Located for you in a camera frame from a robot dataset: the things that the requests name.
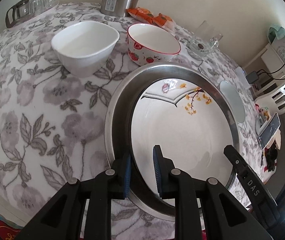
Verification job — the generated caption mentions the white plate yellow flowers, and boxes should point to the white plate yellow flowers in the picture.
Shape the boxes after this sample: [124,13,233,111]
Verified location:
[131,79,234,193]

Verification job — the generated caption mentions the white square bowl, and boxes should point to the white square bowl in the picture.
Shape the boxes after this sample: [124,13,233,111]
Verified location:
[51,21,120,78]

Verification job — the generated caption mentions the strawberry pattern bowl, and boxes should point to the strawberry pattern bowl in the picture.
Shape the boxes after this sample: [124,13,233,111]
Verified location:
[127,23,181,66]

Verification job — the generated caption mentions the black gloves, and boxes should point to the black gloves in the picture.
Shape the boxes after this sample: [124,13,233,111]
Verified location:
[264,142,278,172]

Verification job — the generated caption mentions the smartphone on stand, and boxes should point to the smartphone on stand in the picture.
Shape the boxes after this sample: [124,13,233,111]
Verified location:
[258,113,281,149]

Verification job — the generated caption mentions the white phone stand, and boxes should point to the white phone stand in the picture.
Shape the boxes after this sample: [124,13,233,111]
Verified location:
[255,115,267,137]

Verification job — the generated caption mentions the white lattice chair back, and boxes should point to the white lattice chair back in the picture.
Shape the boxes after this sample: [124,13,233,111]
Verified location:
[255,80,285,115]

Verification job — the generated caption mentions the floral fleece tablecloth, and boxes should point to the floral fleece tablecloth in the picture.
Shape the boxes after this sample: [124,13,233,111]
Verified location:
[0,2,265,240]

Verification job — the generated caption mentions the black power adapter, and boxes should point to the black power adapter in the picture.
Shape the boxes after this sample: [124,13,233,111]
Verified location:
[245,71,259,84]

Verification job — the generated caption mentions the white power strip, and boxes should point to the white power strip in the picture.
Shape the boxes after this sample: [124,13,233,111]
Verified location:
[235,67,251,89]

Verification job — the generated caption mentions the white shelf unit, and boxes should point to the white shelf unit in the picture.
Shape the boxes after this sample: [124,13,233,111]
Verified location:
[243,41,285,97]

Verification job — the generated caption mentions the clear glass mug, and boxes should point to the clear glass mug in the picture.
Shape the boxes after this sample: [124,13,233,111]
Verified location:
[187,21,223,56]

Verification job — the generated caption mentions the orange snack packet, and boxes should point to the orange snack packet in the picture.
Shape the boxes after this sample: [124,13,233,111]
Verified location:
[153,13,176,33]
[127,7,154,24]

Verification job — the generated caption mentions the black charging cable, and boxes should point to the black charging cable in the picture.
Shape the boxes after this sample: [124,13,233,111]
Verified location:
[256,51,285,78]

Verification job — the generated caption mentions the glass teapot black handle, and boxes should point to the glass teapot black handle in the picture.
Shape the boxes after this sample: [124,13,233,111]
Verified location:
[5,0,30,28]

